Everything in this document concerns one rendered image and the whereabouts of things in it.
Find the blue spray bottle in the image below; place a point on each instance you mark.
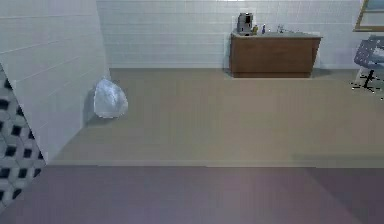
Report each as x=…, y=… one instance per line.
x=263, y=29

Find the brown kitchen counter cabinet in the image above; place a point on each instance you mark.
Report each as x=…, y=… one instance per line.
x=272, y=55

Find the grey coffee machine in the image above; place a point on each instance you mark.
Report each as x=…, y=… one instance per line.
x=245, y=23

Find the white garbage bag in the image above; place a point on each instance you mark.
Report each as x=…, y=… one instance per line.
x=110, y=99

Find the wood framed window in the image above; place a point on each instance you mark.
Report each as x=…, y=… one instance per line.
x=370, y=16

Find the silver sink faucet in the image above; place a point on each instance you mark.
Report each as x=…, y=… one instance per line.
x=281, y=28

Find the blue-grey office chair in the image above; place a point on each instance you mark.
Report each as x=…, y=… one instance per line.
x=369, y=56

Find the yellow-green bottle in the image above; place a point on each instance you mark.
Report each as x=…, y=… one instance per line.
x=255, y=30

